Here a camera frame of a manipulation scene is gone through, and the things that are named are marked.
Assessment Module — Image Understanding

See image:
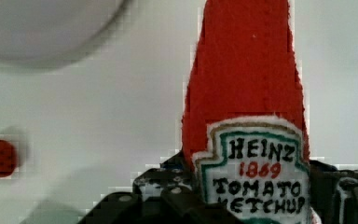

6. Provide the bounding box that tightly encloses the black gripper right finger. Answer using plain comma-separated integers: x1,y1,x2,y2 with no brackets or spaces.
310,160,358,224

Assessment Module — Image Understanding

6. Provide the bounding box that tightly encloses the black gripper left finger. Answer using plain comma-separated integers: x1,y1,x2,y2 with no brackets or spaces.
132,152,200,202

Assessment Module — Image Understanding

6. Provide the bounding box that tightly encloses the red plush ketchup bottle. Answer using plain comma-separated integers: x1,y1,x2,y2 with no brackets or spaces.
182,0,322,224

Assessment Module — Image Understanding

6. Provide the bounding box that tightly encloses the grey round plate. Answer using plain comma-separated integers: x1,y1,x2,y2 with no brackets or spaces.
0,0,130,64

